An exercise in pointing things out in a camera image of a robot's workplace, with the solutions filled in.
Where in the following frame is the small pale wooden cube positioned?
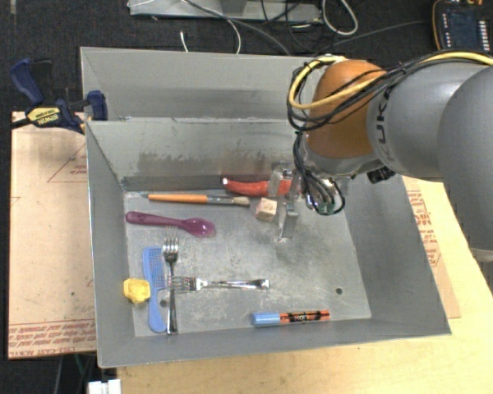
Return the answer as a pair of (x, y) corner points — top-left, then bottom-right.
(255, 197), (279, 222)

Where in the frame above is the grey metal bin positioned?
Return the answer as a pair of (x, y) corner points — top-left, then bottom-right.
(80, 46), (453, 369)

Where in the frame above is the silver metal fork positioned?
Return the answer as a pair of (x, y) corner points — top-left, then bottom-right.
(162, 236), (181, 336)
(168, 276), (271, 293)

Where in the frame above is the orange marker with blue cap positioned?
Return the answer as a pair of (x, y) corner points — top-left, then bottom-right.
(250, 309), (332, 328)

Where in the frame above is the purple plastic spoon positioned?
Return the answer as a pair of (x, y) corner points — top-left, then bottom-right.
(125, 210), (217, 238)

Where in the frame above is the blue plastic comb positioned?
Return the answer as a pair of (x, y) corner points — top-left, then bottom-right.
(142, 246), (168, 333)

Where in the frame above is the yellow plastic knob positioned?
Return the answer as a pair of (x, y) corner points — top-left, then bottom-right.
(122, 277), (152, 305)

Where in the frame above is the brown cardboard board red print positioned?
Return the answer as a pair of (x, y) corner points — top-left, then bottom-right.
(7, 111), (463, 361)

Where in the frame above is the red-orange tapered handle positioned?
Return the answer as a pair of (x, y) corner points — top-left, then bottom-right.
(222, 176), (293, 199)

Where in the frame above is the orange handled paintbrush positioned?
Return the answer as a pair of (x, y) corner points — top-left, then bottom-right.
(147, 193), (251, 208)

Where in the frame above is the black cylinder on white bracket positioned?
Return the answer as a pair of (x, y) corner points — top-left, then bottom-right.
(366, 165), (397, 185)

